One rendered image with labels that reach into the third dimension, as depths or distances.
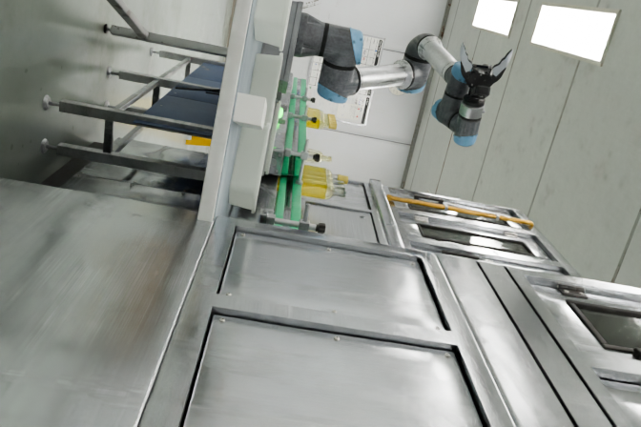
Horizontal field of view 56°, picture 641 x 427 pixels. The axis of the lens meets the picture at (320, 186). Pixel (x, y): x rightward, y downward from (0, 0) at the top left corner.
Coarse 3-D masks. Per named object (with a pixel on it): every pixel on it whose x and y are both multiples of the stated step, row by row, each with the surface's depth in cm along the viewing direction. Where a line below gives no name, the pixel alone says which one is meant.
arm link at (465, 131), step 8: (456, 120) 201; (464, 120) 197; (472, 120) 196; (480, 120) 197; (456, 128) 201; (464, 128) 198; (472, 128) 197; (456, 136) 201; (464, 136) 199; (472, 136) 199; (464, 144) 201; (472, 144) 202
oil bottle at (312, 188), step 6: (306, 180) 227; (312, 180) 228; (318, 180) 229; (306, 186) 225; (312, 186) 225; (318, 186) 225; (324, 186) 225; (330, 186) 226; (306, 192) 226; (312, 192) 226; (318, 192) 226; (324, 192) 226; (330, 192) 226; (324, 198) 227
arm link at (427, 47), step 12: (420, 36) 229; (432, 36) 225; (408, 48) 234; (420, 48) 226; (432, 48) 219; (444, 48) 220; (432, 60) 216; (444, 60) 209; (456, 60) 210; (444, 72) 206; (456, 72) 198; (456, 84) 199; (456, 96) 201
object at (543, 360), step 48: (480, 288) 121; (528, 288) 126; (576, 288) 133; (624, 288) 136; (480, 336) 103; (528, 336) 106; (576, 336) 114; (624, 336) 118; (528, 384) 92; (576, 384) 95; (624, 384) 101
